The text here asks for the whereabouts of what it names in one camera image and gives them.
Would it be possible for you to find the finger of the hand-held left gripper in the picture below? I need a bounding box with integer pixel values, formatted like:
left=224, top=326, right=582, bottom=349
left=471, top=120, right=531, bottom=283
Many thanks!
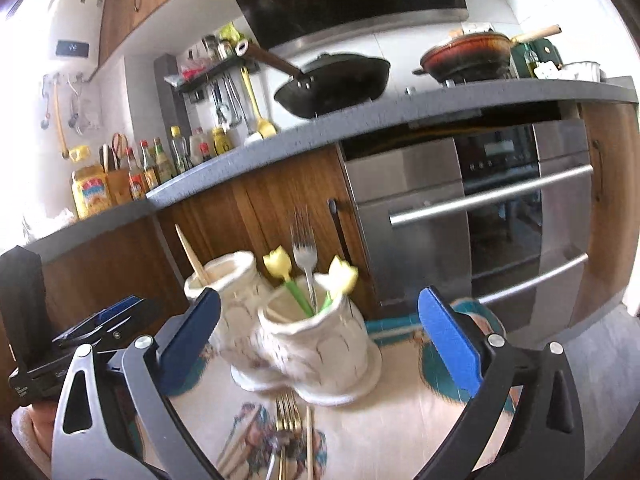
left=75, top=296, right=157, bottom=339
left=52, top=310, right=158, bottom=352

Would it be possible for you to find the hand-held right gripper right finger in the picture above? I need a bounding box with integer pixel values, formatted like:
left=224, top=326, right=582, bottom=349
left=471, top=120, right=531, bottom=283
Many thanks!
left=415, top=285, right=587, bottom=480

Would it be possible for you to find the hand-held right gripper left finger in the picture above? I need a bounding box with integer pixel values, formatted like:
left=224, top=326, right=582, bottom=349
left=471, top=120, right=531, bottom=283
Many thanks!
left=51, top=287, right=223, bottom=480

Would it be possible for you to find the yellow tulip fruit pick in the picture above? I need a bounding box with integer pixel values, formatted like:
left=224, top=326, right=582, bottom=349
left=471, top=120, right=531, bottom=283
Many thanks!
left=320, top=255, right=359, bottom=312
left=263, top=246, right=314, bottom=317

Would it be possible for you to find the white floral ceramic utensil holder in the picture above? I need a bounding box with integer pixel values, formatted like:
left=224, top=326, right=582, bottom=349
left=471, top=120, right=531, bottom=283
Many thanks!
left=184, top=250, right=372, bottom=396

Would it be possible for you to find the silver fork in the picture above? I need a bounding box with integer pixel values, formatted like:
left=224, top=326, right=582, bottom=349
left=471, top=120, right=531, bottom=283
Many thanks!
left=291, top=207, right=319, bottom=312

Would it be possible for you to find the person's left forearm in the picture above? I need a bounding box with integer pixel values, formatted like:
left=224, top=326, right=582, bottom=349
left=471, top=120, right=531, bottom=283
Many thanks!
left=10, top=402, right=57, bottom=467

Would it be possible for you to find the printed tablecloth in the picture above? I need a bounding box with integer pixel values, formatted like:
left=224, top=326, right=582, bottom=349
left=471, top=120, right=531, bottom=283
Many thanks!
left=165, top=297, right=526, bottom=480

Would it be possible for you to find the white ceramic holder tray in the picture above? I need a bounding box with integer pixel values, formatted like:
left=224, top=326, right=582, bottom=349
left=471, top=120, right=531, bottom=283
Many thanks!
left=230, top=342, right=384, bottom=407

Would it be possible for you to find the gold fork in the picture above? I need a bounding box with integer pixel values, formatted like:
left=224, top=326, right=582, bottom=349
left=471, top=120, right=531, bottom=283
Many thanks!
left=266, top=391, right=302, bottom=480

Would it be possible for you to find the knife block with scissors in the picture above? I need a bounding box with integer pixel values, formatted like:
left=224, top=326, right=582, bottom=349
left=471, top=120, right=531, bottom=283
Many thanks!
left=102, top=132, right=132, bottom=206

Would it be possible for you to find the small red cap sauce bottle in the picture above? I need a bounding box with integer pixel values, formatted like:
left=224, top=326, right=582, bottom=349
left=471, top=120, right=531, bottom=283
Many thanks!
left=126, top=147, right=147, bottom=202

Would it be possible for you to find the stainless steel built-in oven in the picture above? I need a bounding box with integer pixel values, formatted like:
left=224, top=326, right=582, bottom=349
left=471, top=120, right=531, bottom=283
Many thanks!
left=337, top=117, right=596, bottom=311

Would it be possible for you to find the wooden base cabinet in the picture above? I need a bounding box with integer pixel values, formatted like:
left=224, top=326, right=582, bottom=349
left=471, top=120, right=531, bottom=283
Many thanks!
left=0, top=145, right=381, bottom=361

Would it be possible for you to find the yellow cap glass bottle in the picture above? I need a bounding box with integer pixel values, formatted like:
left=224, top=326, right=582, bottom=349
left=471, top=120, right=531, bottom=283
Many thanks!
left=169, top=126, right=191, bottom=174

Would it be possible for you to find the clear seasoning jar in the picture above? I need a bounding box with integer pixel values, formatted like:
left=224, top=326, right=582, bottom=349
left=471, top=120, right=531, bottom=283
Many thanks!
left=190, top=127, right=211, bottom=164

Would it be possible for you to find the yellow lid jar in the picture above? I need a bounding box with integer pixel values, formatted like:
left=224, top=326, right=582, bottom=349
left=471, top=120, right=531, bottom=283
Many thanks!
left=211, top=127, right=234, bottom=156

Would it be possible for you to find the narrow wooden cabinet door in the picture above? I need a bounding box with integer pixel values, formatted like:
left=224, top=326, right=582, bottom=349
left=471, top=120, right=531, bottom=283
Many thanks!
left=570, top=102, right=640, bottom=330

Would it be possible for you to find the metal hanging ladle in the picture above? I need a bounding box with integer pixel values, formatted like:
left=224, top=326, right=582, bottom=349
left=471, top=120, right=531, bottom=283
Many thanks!
left=210, top=82, right=230, bottom=128

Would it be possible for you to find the yellow hanging spatula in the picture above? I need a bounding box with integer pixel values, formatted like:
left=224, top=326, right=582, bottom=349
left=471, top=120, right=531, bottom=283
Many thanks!
left=240, top=67, right=278, bottom=141

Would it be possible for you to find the metal hanging utensil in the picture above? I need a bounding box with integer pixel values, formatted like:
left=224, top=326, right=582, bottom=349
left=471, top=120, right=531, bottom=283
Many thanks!
left=225, top=77, right=244, bottom=128

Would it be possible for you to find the grey kitchen countertop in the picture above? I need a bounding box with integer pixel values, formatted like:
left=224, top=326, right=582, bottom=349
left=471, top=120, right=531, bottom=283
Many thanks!
left=22, top=77, right=638, bottom=263

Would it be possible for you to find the red packet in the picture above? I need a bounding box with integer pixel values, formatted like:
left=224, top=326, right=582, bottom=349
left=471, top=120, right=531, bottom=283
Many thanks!
left=181, top=57, right=211, bottom=81

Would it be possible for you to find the orange pan with lid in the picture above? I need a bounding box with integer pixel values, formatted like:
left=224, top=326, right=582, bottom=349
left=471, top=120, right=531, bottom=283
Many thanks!
left=412, top=24, right=562, bottom=84

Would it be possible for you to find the white water heater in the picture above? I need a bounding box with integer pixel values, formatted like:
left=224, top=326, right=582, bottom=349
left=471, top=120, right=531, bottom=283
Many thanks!
left=47, top=0, right=106, bottom=62

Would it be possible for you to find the green snack packet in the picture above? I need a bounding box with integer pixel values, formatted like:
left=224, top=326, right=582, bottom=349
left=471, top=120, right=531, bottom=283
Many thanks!
left=219, top=22, right=249, bottom=56

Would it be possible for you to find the white bowl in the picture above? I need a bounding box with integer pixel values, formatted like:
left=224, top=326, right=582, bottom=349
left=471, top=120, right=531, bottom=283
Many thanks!
left=562, top=61, right=601, bottom=83

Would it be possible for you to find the wooden upper cabinet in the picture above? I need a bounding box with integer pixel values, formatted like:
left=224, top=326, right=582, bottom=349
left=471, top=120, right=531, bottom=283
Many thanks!
left=97, top=0, right=227, bottom=69

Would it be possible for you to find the black cabinet handle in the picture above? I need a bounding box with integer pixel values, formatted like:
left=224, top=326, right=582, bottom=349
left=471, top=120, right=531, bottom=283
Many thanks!
left=327, top=199, right=355, bottom=267

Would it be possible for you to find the yellow hanging wall utensil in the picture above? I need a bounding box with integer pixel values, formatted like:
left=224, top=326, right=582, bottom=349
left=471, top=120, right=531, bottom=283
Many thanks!
left=52, top=72, right=91, bottom=162

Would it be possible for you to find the black wall spice shelf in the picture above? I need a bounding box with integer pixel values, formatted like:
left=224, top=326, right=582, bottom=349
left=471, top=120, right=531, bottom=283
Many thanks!
left=165, top=55, right=262, bottom=104

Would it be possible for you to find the black wok with wooden handle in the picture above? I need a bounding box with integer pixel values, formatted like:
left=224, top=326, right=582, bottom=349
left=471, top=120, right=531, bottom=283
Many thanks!
left=235, top=40, right=392, bottom=120

